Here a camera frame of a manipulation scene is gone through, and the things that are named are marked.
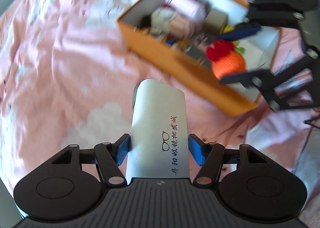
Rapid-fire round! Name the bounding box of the orange cardboard box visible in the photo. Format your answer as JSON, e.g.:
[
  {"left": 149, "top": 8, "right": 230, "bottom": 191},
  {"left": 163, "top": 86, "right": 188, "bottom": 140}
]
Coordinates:
[{"left": 116, "top": 0, "right": 282, "bottom": 118}]

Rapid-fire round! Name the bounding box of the pink printed blanket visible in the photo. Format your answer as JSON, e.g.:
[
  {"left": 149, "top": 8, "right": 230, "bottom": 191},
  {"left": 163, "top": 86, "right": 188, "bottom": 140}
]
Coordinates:
[{"left": 0, "top": 0, "right": 320, "bottom": 228}]

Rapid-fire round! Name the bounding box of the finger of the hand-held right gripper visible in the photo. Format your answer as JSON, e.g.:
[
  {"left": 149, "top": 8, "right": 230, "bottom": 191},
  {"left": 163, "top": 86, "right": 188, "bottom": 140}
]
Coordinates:
[
  {"left": 219, "top": 54, "right": 320, "bottom": 113},
  {"left": 220, "top": 0, "right": 317, "bottom": 40}
]

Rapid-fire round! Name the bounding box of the white glasses case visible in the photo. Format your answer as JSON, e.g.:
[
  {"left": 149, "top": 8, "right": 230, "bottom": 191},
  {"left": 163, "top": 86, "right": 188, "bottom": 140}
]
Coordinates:
[{"left": 125, "top": 79, "right": 189, "bottom": 185}]

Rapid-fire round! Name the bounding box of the orange crochet fruit toy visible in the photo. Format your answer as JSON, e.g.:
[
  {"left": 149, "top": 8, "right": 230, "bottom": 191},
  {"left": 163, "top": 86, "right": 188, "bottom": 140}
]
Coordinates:
[{"left": 205, "top": 40, "right": 247, "bottom": 79}]

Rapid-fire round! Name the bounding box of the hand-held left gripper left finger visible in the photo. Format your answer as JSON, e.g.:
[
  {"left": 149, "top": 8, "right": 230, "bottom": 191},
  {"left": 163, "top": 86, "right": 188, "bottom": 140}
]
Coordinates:
[{"left": 49, "top": 133, "right": 132, "bottom": 188}]

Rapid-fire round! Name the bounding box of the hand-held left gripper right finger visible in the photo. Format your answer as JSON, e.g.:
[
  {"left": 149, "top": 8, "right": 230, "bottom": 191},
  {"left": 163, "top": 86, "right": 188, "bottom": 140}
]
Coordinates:
[{"left": 188, "top": 133, "right": 273, "bottom": 186}]

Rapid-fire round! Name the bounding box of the dark grey gift box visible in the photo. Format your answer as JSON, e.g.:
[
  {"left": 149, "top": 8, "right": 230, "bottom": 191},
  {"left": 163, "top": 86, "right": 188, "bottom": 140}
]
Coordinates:
[{"left": 186, "top": 43, "right": 213, "bottom": 68}]

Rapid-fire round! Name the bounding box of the gold box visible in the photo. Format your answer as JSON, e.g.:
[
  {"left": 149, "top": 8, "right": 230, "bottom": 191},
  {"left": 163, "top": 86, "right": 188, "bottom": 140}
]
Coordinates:
[{"left": 205, "top": 9, "right": 228, "bottom": 29}]

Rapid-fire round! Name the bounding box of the red panda plush toy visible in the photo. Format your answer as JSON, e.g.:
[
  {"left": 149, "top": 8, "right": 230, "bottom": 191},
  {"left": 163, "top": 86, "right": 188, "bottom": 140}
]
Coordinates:
[{"left": 141, "top": 6, "right": 193, "bottom": 45}]

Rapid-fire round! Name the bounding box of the pink striped plush toy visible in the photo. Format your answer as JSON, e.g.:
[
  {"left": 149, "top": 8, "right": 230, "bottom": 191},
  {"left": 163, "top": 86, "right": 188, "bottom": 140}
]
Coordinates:
[{"left": 164, "top": 0, "right": 212, "bottom": 27}]

